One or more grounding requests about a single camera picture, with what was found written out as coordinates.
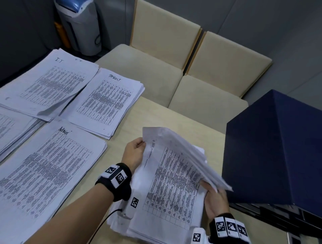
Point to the person's right hand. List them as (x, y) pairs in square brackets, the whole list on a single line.
[(217, 201)]

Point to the person's left hand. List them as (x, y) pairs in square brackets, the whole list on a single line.
[(133, 155)]

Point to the stack of printed paper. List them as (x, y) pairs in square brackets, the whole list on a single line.
[(15, 130), (105, 103), (166, 191), (45, 171), (52, 83)]

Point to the person's left forearm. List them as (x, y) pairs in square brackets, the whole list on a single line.
[(75, 218)]

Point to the black marker wristband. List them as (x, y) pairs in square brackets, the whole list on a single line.
[(120, 191), (218, 218)]

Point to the silver grey device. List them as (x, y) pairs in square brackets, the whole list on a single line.
[(293, 238)]

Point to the beige cushioned chair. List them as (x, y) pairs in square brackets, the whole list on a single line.
[(226, 60), (163, 32)]

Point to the grey bin with blue lid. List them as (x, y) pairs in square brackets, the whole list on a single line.
[(85, 30)]

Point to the orange bottle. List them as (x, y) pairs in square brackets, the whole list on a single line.
[(63, 36)]

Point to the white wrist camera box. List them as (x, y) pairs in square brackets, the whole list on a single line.
[(198, 237), (132, 203)]

